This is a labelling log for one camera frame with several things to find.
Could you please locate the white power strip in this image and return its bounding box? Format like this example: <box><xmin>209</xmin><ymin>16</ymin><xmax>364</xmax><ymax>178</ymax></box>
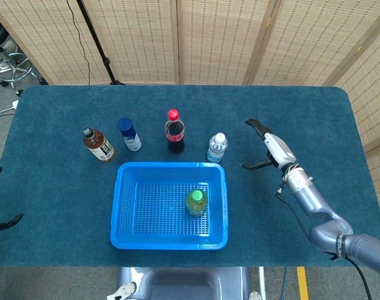
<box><xmin>0</xmin><ymin>99</ymin><xmax>21</xmax><ymax>118</ymax></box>

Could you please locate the white bottle dark blue cap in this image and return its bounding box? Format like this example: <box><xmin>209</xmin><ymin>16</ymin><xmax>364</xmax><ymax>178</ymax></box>
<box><xmin>116</xmin><ymin>117</ymin><xmax>143</xmax><ymax>153</ymax></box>

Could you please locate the dark teal table mat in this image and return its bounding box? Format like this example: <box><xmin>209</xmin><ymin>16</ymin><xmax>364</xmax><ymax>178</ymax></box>
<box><xmin>0</xmin><ymin>84</ymin><xmax>380</xmax><ymax>269</ymax></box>

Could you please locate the black tripod stand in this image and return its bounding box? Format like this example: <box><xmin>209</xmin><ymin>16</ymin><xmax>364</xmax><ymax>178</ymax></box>
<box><xmin>76</xmin><ymin>0</ymin><xmax>127</xmax><ymax>86</ymax></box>

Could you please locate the blue perforated plastic basket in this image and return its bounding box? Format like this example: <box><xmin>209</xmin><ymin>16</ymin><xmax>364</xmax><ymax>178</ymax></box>
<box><xmin>110</xmin><ymin>161</ymin><xmax>230</xmax><ymax>251</ymax></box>

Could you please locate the brown tea bottle black cap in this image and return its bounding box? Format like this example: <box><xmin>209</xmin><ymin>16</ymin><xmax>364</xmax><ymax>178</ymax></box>
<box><xmin>82</xmin><ymin>127</ymin><xmax>116</xmax><ymax>163</ymax></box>

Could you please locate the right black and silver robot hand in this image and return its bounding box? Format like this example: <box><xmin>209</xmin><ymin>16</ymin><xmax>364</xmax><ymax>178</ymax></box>
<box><xmin>241</xmin><ymin>118</ymin><xmax>299</xmax><ymax>171</ymax></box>

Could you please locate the blue floor cable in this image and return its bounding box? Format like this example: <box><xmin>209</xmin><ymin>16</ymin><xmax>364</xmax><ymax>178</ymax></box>
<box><xmin>281</xmin><ymin>267</ymin><xmax>288</xmax><ymax>300</ymax></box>

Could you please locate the cola bottle red cap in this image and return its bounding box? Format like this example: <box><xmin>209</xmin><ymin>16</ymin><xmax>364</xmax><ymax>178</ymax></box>
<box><xmin>164</xmin><ymin>109</ymin><xmax>187</xmax><ymax>154</ymax></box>

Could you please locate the green cap green bottle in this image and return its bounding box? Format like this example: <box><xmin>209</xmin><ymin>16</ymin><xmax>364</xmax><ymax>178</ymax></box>
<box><xmin>186</xmin><ymin>189</ymin><xmax>209</xmax><ymax>218</ymax></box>

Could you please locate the bamboo folding screen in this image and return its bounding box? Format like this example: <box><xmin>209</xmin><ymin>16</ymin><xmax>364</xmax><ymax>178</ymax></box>
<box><xmin>0</xmin><ymin>0</ymin><xmax>380</xmax><ymax>219</ymax></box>

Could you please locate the office stool base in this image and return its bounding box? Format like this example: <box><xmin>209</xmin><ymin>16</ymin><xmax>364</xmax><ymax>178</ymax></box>
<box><xmin>0</xmin><ymin>9</ymin><xmax>49</xmax><ymax>96</ymax></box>

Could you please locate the grey-blue robot torso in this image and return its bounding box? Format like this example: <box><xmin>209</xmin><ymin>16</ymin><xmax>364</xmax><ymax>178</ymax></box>
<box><xmin>107</xmin><ymin>266</ymin><xmax>263</xmax><ymax>300</ymax></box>

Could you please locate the white table leg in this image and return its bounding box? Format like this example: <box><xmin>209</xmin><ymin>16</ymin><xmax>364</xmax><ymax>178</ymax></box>
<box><xmin>257</xmin><ymin>266</ymin><xmax>268</xmax><ymax>300</ymax></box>

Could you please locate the thin black hanging cable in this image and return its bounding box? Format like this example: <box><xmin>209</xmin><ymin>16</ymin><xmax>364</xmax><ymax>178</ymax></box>
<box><xmin>66</xmin><ymin>0</ymin><xmax>91</xmax><ymax>86</ymax></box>

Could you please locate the clear water bottle white cap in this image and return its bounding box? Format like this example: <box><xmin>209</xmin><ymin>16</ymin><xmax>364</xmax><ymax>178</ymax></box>
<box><xmin>206</xmin><ymin>132</ymin><xmax>229</xmax><ymax>163</ymax></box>

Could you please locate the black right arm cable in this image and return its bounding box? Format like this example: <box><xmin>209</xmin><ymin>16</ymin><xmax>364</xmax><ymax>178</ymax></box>
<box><xmin>274</xmin><ymin>187</ymin><xmax>375</xmax><ymax>300</ymax></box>

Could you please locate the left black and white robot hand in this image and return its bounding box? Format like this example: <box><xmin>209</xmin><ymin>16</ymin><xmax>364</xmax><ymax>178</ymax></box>
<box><xmin>0</xmin><ymin>164</ymin><xmax>24</xmax><ymax>235</ymax></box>

